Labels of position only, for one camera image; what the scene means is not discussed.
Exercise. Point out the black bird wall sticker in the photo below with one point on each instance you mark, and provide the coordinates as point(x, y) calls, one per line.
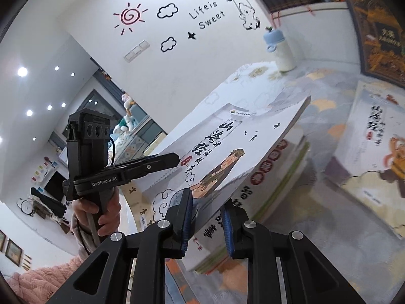
point(191, 35)

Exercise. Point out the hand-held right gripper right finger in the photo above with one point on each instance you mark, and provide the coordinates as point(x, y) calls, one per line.
point(227, 229)

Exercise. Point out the white wall switch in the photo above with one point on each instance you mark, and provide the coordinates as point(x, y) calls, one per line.
point(136, 50)

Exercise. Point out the lettering wall sticker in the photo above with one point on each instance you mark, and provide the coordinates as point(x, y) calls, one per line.
point(205, 15)

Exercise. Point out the red sun wall sticker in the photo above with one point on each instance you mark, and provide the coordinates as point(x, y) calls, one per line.
point(130, 15)

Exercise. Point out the person's pink fleece robe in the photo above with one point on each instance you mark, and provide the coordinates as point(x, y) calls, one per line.
point(41, 280)

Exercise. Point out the white book with dark-haired figure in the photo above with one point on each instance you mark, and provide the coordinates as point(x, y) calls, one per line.
point(240, 126)

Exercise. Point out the grey framed interior window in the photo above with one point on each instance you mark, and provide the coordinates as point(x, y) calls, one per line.
point(95, 101)

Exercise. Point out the white book with orange beast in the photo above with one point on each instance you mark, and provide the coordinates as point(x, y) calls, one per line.
point(370, 139)

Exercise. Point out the blue-lidded white bottle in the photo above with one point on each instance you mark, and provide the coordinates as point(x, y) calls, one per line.
point(284, 53)

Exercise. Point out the plush toys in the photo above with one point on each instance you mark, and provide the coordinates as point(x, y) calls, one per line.
point(126, 110)

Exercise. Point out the ceiling spotlights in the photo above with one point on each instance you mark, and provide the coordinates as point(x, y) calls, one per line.
point(22, 71)

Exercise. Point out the tree swing bear wall sticker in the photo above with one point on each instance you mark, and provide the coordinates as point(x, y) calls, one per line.
point(248, 12)

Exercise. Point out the cloud wall sticker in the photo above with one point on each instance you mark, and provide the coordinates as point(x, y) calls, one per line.
point(167, 11)
point(168, 44)

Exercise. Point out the dark television screen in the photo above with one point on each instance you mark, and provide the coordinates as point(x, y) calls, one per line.
point(55, 186)

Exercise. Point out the ginkgo print tablecloth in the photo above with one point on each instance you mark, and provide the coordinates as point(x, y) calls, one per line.
point(316, 228)

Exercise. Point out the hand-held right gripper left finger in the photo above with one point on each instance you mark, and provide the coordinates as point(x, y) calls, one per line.
point(186, 217)

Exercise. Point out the stack of paperback books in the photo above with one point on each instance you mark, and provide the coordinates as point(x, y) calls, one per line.
point(269, 180)

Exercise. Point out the person's left forearm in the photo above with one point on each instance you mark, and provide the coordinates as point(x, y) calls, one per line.
point(83, 245)

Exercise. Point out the framed picture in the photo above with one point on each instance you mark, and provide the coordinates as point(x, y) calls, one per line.
point(2, 240)
point(14, 251)

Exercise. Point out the dark ornate hardcover book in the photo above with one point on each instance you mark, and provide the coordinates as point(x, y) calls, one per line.
point(379, 38)

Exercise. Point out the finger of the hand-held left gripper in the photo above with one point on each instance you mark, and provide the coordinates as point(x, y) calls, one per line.
point(148, 164)

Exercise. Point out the person's left hand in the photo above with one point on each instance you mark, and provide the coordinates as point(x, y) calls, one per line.
point(112, 209)

